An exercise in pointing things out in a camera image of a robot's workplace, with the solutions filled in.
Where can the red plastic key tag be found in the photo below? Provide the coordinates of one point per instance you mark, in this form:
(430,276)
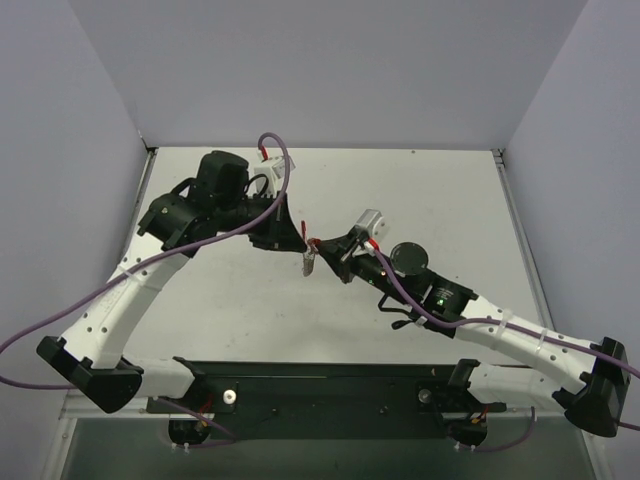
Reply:
(304,230)

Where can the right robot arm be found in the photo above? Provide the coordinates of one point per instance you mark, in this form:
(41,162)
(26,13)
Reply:
(587,381)

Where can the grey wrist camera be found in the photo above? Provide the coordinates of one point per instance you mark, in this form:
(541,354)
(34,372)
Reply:
(270,175)
(374,223)

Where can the aluminium frame rail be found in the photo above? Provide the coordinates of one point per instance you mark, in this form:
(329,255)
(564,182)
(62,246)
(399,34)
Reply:
(524,246)

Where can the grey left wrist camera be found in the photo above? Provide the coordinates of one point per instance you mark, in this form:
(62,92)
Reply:
(270,175)

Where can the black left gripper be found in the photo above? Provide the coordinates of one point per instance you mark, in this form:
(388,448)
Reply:
(273,220)

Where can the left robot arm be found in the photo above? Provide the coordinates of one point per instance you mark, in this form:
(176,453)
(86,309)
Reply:
(226,197)

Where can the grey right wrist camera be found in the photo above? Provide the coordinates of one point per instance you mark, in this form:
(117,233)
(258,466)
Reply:
(374,223)

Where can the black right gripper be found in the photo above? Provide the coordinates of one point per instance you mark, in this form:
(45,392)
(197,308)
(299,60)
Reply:
(347,257)

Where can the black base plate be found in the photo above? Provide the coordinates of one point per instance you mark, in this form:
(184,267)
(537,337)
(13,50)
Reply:
(310,401)

